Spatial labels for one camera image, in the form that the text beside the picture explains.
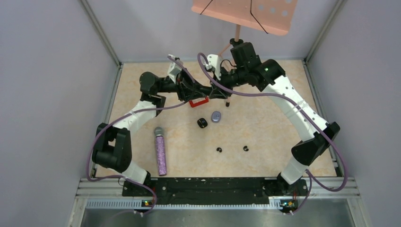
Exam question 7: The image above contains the purple glitter microphone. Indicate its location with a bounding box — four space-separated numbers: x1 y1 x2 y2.
154 127 167 176

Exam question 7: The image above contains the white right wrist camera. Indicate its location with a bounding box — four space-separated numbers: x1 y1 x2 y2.
204 54 222 80

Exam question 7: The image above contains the pink music stand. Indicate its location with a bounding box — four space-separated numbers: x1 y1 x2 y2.
191 0 299 108

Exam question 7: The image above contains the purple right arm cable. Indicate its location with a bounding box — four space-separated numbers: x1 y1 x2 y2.
197 52 349 215

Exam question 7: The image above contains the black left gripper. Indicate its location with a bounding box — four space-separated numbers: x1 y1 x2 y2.
156 68 208 101

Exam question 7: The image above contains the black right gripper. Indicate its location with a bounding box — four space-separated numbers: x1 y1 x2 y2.
209 65 248 99

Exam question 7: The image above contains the black glossy earbud case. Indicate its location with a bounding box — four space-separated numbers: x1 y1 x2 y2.
197 118 208 128

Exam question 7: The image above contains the red toy window brick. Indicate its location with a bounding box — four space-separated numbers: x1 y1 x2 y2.
189 97 209 108

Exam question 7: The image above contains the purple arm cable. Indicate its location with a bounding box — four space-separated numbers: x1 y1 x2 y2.
86 55 196 216
197 52 349 215

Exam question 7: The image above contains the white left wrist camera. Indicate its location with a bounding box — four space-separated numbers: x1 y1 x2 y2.
167 54 182 83

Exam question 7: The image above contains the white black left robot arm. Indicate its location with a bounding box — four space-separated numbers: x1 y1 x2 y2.
90 70 212 195

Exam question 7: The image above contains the silver blue earbud charging case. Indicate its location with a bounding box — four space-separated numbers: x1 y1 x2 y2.
211 111 221 123

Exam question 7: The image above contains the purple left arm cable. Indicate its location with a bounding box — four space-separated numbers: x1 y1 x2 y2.
86 55 196 216

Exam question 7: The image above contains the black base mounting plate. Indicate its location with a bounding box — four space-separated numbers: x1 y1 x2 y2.
122 177 307 205

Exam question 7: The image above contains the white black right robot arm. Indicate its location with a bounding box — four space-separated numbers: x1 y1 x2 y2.
198 42 340 195

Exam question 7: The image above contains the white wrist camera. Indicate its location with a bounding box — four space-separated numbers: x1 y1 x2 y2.
167 54 182 83
204 54 222 80

